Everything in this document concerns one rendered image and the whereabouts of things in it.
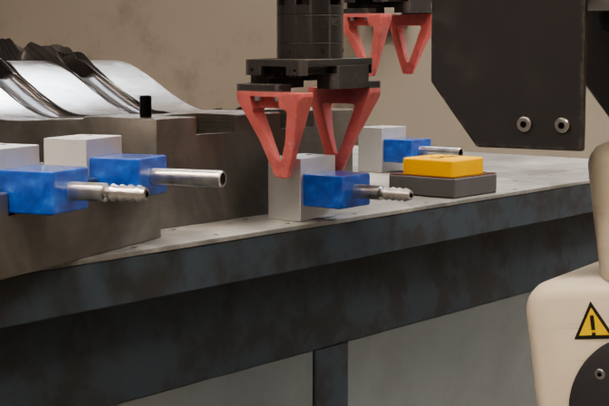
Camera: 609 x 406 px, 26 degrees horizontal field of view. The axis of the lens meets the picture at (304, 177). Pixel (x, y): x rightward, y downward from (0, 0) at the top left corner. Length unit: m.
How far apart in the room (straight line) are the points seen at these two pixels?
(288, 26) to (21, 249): 0.35
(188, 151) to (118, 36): 3.40
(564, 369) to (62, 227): 0.34
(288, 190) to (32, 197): 0.33
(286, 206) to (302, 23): 0.16
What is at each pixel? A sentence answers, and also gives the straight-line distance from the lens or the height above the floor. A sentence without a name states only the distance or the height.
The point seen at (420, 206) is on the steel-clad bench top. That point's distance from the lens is 1.24.
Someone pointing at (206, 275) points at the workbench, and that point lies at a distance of 1.02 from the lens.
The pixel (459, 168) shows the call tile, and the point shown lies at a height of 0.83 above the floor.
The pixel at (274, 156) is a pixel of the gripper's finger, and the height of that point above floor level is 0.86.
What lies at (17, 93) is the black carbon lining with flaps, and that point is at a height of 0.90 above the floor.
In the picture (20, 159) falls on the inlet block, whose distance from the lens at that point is 0.88.
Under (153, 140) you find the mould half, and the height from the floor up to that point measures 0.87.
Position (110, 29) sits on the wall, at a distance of 4.51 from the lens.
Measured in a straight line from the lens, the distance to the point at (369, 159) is 1.59.
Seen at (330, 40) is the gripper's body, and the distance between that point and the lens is 1.11.
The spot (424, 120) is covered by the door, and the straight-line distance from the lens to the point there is 3.79.
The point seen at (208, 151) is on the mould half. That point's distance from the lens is 1.11.
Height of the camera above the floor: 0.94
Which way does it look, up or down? 5 degrees down
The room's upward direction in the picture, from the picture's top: straight up
